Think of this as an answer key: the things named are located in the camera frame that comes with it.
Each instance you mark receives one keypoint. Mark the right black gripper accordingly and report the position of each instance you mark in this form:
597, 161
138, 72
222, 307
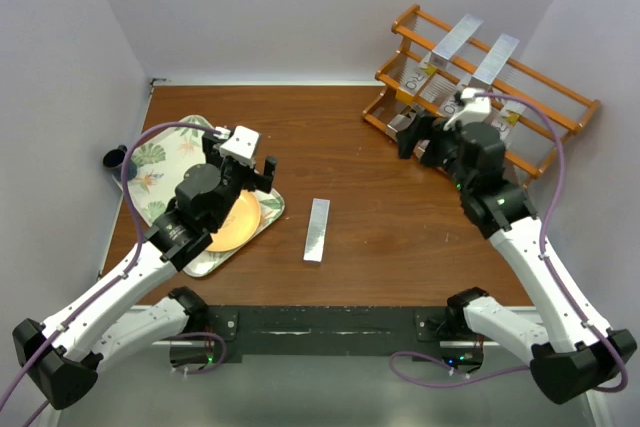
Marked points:
426, 127

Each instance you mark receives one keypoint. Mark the aluminium frame rail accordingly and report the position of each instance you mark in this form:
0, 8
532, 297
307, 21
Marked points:
301, 366

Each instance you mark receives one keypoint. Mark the orange round plate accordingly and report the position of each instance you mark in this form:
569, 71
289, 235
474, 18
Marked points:
239, 226

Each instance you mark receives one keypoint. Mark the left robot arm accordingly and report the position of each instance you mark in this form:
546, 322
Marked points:
64, 354

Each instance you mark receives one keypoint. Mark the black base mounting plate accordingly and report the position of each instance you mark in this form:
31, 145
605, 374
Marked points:
339, 331

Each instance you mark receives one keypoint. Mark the silver angled R&O box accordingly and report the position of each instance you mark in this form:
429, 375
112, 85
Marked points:
399, 122

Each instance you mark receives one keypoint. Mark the floral leaf pattern tray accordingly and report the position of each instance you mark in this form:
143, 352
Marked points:
161, 163

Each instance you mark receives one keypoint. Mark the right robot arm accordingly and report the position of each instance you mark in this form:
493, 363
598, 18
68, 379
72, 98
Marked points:
574, 349

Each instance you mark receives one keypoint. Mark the wooden tiered shelf rack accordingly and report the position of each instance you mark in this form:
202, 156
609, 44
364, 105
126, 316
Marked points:
552, 109

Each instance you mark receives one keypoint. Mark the dark blue mug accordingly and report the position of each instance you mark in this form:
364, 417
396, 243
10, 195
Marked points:
113, 161

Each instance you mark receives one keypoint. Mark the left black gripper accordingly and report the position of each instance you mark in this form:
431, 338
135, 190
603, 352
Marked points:
254, 179

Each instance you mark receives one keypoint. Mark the silver gold R&O toothpaste box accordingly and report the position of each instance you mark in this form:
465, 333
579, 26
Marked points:
506, 117

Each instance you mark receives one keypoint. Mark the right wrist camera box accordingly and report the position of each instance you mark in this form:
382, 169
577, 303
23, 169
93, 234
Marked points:
474, 104

